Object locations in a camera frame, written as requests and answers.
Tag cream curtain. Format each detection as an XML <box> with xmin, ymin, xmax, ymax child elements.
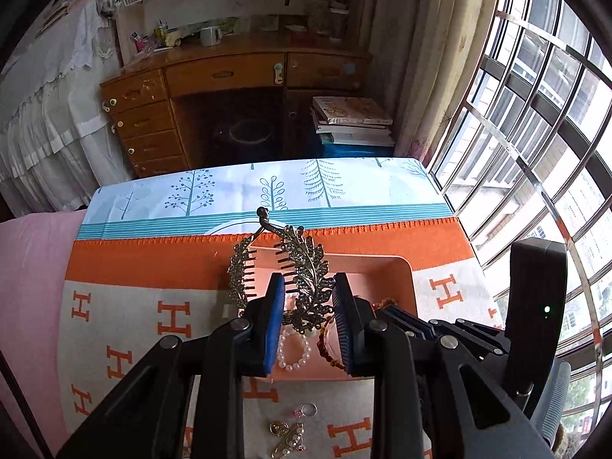
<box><xmin>358</xmin><ymin>0</ymin><xmax>503</xmax><ymax>168</ymax></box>

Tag metal window grille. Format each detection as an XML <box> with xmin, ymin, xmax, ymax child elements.
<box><xmin>428</xmin><ymin>0</ymin><xmax>612</xmax><ymax>441</ymax></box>

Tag pile of books and papers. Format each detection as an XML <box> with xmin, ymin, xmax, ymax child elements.
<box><xmin>36</xmin><ymin>0</ymin><xmax>103</xmax><ymax>27</ymax></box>

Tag amber bead bracelet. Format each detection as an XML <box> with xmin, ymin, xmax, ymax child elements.
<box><xmin>316</xmin><ymin>324</ymin><xmax>346</xmax><ymax>372</ymax></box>

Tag white lace-covered furniture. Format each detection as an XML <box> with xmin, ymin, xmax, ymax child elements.
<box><xmin>0</xmin><ymin>0</ymin><xmax>137</xmax><ymax>213</ymax></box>

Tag yellow toy truck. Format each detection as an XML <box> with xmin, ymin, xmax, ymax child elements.
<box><xmin>153</xmin><ymin>29</ymin><xmax>185</xmax><ymax>49</ymax></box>

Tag pink bed sheet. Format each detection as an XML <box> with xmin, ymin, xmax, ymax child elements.
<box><xmin>0</xmin><ymin>210</ymin><xmax>91</xmax><ymax>459</ymax></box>

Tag leaf-shaped rhinestone hair comb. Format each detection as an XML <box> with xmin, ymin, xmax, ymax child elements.
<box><xmin>227</xmin><ymin>207</ymin><xmax>336</xmax><ymax>335</ymax></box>

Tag glass jar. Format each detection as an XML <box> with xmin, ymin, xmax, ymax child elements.
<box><xmin>330</xmin><ymin>4</ymin><xmax>350</xmax><ymax>39</ymax></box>
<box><xmin>307</xmin><ymin>1</ymin><xmax>332</xmax><ymax>34</ymax></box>

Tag tree print bed sheet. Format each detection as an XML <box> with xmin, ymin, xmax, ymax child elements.
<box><xmin>76</xmin><ymin>157</ymin><xmax>460</xmax><ymax>242</ymax></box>

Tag white pearl bracelet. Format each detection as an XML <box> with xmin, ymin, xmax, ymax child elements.
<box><xmin>276</xmin><ymin>327</ymin><xmax>313</xmax><ymax>372</ymax></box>

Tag stack of books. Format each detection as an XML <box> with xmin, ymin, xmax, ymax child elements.
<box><xmin>311</xmin><ymin>96</ymin><xmax>397</xmax><ymax>147</ymax></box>

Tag pink plastic tray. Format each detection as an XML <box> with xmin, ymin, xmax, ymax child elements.
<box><xmin>222</xmin><ymin>244</ymin><xmax>414</xmax><ymax>381</ymax></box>

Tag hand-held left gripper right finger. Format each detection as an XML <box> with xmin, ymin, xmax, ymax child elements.
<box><xmin>332</xmin><ymin>272</ymin><xmax>560</xmax><ymax>459</ymax></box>

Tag wooden desk with drawers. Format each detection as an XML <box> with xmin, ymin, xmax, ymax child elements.
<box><xmin>99</xmin><ymin>33</ymin><xmax>374</xmax><ymax>180</ymax></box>

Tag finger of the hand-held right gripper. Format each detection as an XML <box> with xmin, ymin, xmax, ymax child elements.
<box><xmin>375</xmin><ymin>305</ymin><xmax>510</xmax><ymax>360</ymax></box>

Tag orange and cream patterned blanket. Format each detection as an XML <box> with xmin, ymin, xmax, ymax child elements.
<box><xmin>57</xmin><ymin>217</ymin><xmax>508</xmax><ymax>459</ymax></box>

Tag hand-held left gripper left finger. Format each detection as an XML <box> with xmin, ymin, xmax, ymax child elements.
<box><xmin>57</xmin><ymin>272</ymin><xmax>288</xmax><ymax>459</ymax></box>

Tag gold pin brooch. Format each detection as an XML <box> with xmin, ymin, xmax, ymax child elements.
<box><xmin>267</xmin><ymin>421</ymin><xmax>308</xmax><ymax>458</ymax></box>

